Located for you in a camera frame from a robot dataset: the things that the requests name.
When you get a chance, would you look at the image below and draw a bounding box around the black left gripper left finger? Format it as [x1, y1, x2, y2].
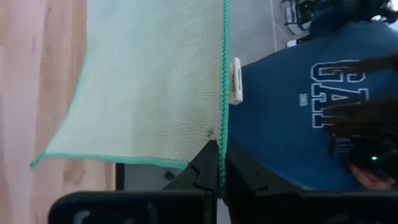
[163, 139, 220, 194]

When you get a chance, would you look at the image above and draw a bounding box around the person's hand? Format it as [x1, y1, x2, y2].
[349, 163, 398, 191]

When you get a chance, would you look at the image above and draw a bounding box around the person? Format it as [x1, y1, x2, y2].
[228, 0, 398, 191]

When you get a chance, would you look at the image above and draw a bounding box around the black aluminium table frame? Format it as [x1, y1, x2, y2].
[115, 163, 125, 191]

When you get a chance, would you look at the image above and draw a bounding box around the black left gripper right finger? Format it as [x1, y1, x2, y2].
[225, 146, 301, 195]

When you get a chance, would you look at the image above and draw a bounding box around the light green microfiber towel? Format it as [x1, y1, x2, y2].
[30, 0, 243, 189]

